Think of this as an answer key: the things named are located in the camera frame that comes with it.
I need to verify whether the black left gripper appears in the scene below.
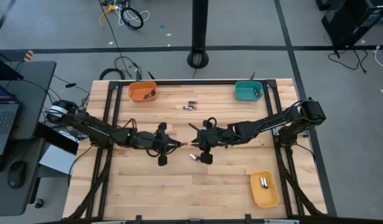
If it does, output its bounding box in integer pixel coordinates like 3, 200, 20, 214
137, 121, 183, 167

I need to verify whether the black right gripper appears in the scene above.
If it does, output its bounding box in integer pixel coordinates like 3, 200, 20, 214
188, 120, 231, 165

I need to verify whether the orange plastic bin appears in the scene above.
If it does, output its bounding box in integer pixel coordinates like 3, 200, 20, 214
128, 80, 158, 103

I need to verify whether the teal plastic bin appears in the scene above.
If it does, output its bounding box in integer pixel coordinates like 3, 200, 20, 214
234, 80, 265, 101

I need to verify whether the yellow plastic bin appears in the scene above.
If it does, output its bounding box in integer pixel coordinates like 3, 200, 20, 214
249, 169, 280, 208

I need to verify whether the grey flat box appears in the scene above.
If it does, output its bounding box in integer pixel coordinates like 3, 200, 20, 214
38, 144, 77, 176

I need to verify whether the black side desk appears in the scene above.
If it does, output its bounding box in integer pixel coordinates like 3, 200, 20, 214
0, 60, 57, 217

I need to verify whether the black computer mouse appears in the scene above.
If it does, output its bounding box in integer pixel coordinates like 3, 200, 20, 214
7, 160, 28, 190

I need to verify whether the black laptop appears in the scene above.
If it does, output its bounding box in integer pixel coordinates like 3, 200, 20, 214
0, 81, 22, 156

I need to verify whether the black monitor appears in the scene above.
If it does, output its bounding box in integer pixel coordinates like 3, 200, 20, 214
0, 48, 24, 82

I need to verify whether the black equipment cabinet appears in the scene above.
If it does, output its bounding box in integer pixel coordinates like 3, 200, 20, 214
315, 0, 383, 47

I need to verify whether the black aluminium extrusion frame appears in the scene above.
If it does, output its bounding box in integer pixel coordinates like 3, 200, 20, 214
66, 79, 328, 224

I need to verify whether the thick black cable loop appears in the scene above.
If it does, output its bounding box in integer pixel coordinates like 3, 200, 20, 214
99, 67, 126, 81

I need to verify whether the black cable coil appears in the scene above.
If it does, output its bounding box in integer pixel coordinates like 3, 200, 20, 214
120, 6, 144, 31

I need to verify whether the long thin black cable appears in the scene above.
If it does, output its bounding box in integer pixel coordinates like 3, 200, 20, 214
97, 0, 143, 81

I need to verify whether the yellow cable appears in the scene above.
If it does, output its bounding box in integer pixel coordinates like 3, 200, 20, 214
99, 5, 117, 27

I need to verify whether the black floor cable with plug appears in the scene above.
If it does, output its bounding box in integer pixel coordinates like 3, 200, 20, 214
327, 48, 369, 75

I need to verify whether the white cable with plug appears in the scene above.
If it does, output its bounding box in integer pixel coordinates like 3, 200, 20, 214
373, 45, 383, 70

